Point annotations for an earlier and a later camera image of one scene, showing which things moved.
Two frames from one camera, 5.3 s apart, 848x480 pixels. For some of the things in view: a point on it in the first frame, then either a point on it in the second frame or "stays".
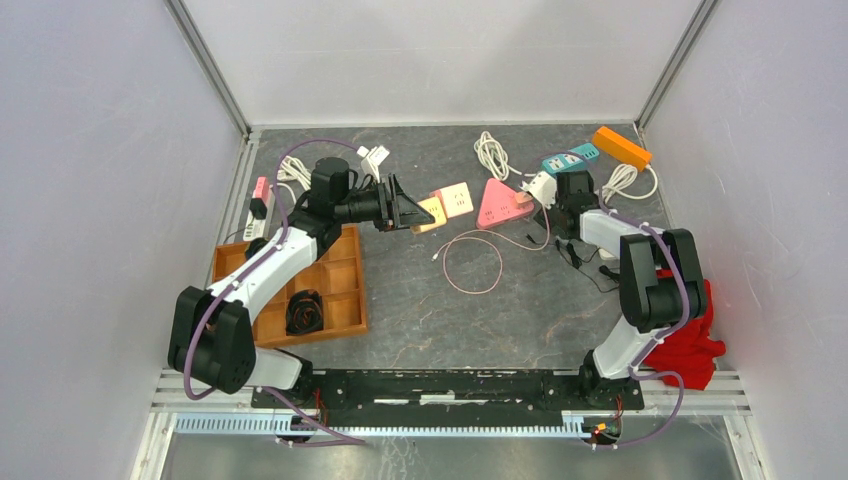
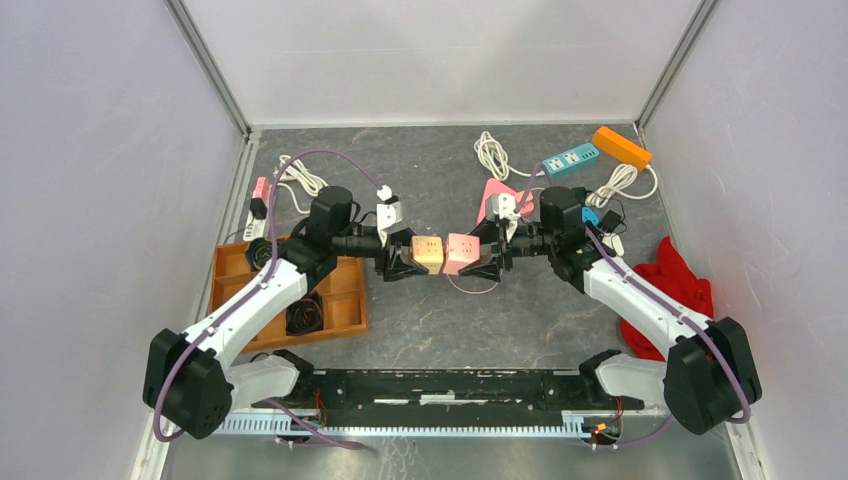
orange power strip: [621, 147] stays
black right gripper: [555, 223] -> [489, 270]
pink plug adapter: [262, 188] stays
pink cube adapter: [456, 198] -> [461, 250]
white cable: [291, 169] stays
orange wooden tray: [338, 276] stays
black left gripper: [404, 212] -> [395, 268]
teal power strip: [573, 159] stays
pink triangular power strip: [499, 205] stays
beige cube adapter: [433, 207] -> [429, 252]
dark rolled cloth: [304, 312] stays
